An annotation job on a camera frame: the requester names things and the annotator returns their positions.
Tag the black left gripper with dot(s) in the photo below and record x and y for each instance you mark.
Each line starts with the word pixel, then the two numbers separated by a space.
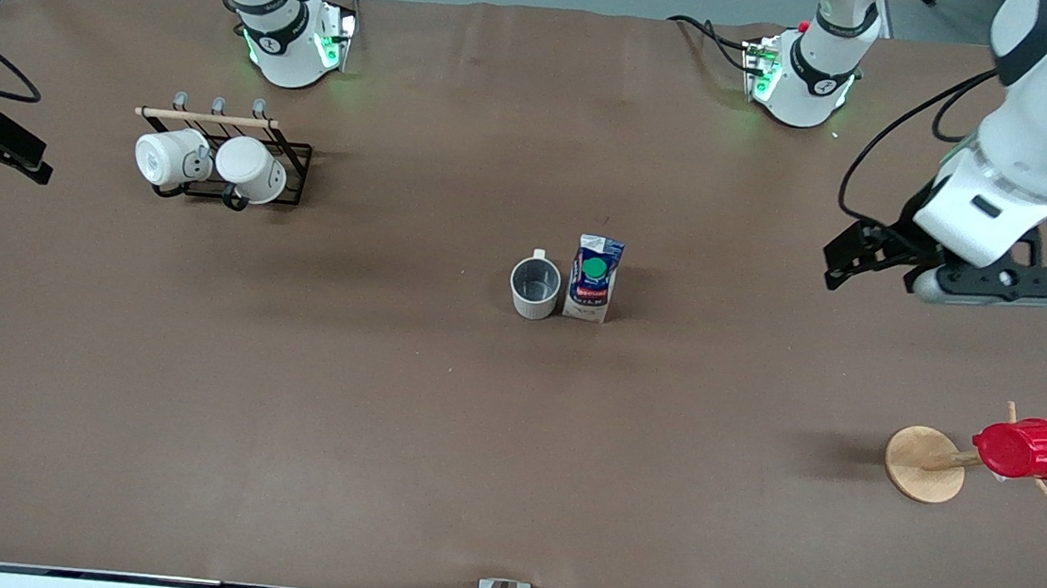
pixel 901 231

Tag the blue white milk carton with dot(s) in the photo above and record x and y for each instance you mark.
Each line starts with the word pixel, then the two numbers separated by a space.
pixel 592 291

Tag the grey mug white outside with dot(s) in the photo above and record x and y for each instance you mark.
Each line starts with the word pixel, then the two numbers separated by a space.
pixel 534 306

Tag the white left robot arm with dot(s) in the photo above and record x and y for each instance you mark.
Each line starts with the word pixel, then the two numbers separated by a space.
pixel 1039 140

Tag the wooden cup tree stand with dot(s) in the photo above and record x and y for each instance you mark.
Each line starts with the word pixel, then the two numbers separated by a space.
pixel 921 461

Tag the red plastic cup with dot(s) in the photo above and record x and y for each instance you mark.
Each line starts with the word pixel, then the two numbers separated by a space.
pixel 1026 449

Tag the white mug with smiley face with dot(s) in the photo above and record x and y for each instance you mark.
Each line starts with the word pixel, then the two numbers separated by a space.
pixel 166 157

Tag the wooden rack rod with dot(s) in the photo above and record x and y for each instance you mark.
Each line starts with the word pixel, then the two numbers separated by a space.
pixel 207 118

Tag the green lit control box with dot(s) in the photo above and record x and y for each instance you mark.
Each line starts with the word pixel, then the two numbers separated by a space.
pixel 335 39
pixel 759 68

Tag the table cover sheet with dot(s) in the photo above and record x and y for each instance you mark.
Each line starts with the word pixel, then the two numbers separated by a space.
pixel 380 414

